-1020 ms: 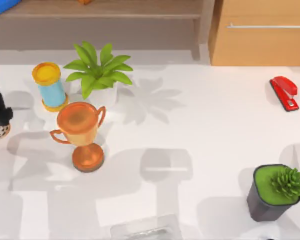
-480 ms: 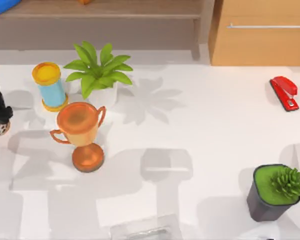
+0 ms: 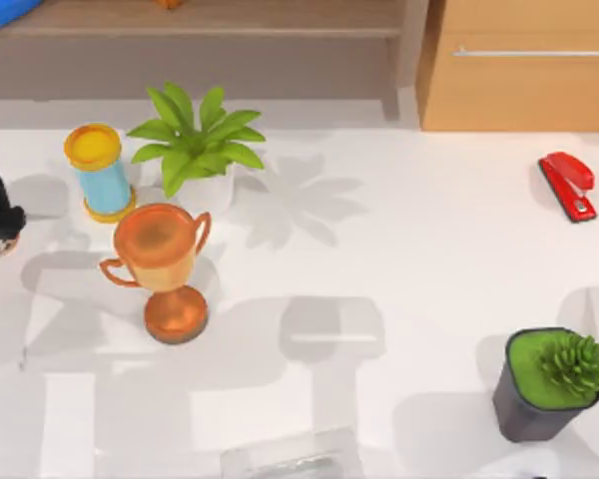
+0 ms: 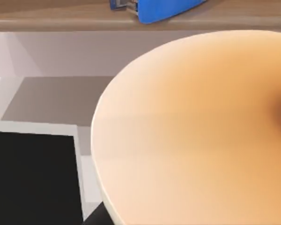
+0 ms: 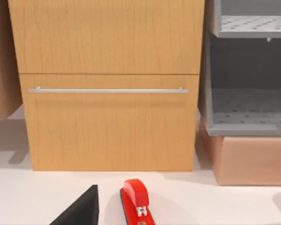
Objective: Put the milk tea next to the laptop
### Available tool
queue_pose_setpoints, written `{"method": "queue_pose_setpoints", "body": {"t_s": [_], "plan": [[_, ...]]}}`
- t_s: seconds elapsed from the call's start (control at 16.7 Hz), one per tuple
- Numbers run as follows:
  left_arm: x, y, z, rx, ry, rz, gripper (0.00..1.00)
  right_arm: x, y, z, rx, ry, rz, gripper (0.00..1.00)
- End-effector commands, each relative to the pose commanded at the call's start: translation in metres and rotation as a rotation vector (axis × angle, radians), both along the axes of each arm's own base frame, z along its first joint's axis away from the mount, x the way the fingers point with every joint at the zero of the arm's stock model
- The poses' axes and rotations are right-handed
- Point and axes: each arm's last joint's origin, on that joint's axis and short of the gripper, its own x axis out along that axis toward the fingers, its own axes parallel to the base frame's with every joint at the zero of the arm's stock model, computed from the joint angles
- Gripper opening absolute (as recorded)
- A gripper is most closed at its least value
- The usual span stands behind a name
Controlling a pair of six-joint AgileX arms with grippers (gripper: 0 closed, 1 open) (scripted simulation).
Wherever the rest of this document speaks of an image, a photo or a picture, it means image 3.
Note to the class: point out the green plant in white pot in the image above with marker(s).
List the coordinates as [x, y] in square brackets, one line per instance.
[194, 144]

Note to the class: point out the bronze trophy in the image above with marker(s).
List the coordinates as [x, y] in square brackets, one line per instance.
[155, 249]

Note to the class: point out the open wooden shelf unit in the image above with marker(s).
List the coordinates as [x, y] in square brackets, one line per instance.
[229, 55]

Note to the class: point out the blue and yellow cylinder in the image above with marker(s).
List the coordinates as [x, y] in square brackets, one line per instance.
[105, 179]

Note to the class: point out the wooden drawer front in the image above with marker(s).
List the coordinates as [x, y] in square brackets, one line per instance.
[519, 92]

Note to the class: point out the small orange object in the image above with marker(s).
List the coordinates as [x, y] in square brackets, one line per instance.
[170, 3]

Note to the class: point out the red stapler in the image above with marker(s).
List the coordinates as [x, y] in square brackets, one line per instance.
[569, 184]

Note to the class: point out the green plant in grey pot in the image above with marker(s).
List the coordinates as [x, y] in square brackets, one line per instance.
[539, 379]

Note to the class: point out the pale wooden cupboard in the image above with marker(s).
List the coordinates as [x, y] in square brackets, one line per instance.
[479, 17]

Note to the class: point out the blue tray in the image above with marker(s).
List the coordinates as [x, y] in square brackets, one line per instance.
[0, 15]

